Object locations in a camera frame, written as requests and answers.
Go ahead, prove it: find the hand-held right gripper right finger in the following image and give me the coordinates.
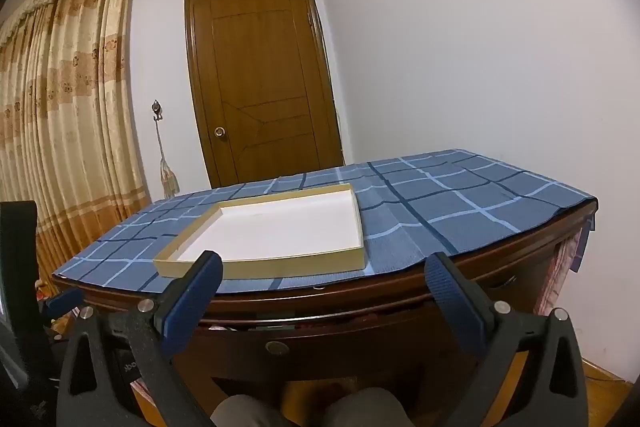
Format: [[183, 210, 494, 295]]
[[424, 252, 589, 427]]

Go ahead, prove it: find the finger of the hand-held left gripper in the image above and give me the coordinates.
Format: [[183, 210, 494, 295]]
[[44, 289, 85, 316]]

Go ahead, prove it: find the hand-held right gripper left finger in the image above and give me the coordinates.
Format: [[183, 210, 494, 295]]
[[57, 251, 224, 427]]

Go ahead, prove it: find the beige shallow cardboard box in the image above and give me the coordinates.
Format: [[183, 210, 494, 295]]
[[152, 183, 368, 281]]

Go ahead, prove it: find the dark wooden desk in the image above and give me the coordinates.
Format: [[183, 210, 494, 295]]
[[52, 199, 599, 427]]

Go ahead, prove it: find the blue checked tablecloth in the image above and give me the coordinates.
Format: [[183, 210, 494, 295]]
[[52, 149, 599, 296]]

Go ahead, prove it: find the curtain tieback tassel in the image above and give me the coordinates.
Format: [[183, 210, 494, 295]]
[[156, 119, 177, 198]]

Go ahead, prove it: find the beige patterned curtain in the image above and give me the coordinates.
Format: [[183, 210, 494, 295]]
[[0, 0, 152, 260]]

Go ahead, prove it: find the brown wooden door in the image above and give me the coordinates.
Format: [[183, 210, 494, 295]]
[[185, 0, 347, 188]]

